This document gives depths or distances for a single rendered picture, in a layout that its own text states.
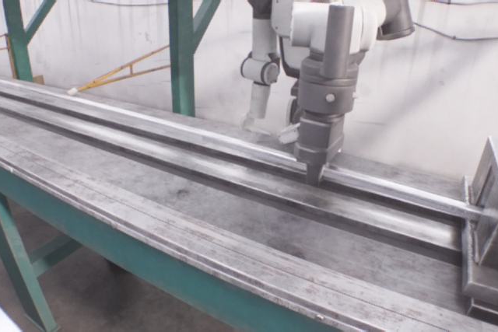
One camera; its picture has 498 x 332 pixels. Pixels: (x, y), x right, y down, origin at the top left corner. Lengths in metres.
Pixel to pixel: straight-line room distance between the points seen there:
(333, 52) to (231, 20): 2.30
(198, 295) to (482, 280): 0.37
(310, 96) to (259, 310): 0.31
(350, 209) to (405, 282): 0.17
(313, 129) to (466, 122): 1.95
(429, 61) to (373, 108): 0.47
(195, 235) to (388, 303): 0.26
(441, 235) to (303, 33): 0.37
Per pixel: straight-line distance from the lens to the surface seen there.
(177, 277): 0.54
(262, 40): 1.23
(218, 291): 0.50
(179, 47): 1.49
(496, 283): 0.47
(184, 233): 0.49
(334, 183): 0.67
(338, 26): 0.47
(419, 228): 0.59
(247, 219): 0.54
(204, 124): 0.94
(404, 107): 2.40
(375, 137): 2.49
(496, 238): 0.47
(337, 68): 0.47
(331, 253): 0.49
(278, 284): 0.42
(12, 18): 2.66
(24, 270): 1.24
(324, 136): 0.52
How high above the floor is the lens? 1.06
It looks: 27 degrees down
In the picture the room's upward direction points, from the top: 2 degrees clockwise
